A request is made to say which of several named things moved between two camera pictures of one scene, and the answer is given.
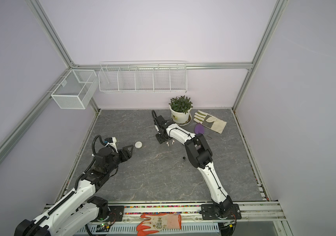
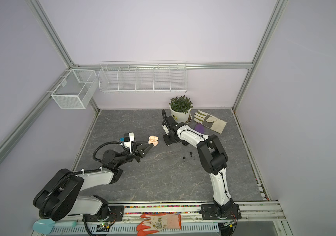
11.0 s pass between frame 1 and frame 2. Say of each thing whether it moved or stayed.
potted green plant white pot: stayed
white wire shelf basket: stayed
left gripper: moved
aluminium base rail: stayed
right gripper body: moved
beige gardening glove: stayed
